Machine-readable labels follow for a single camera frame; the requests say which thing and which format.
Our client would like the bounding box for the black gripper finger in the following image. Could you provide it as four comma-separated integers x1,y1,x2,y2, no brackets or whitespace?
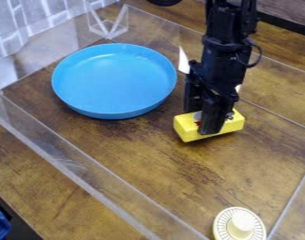
184,75,203,113
199,99,235,135

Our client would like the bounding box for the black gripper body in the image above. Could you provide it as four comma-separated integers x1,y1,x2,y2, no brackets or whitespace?
188,36,255,104

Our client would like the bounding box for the yellow butter brick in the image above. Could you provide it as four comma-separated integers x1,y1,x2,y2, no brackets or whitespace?
173,110,245,143

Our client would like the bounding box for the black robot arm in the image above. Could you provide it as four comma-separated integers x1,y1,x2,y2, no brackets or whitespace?
184,0,263,135

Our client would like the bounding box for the blue round tray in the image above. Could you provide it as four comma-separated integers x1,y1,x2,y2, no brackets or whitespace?
52,43,177,120

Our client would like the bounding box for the cream round lid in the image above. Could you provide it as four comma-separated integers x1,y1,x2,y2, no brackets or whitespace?
213,207,267,240

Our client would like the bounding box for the clear acrylic barrier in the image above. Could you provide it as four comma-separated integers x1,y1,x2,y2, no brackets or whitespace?
0,93,209,240

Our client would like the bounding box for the black cable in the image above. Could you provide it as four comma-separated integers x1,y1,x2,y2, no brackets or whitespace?
147,0,185,8

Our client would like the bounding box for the clear acrylic corner bracket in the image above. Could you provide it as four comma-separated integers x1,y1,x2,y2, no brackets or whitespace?
85,0,129,40

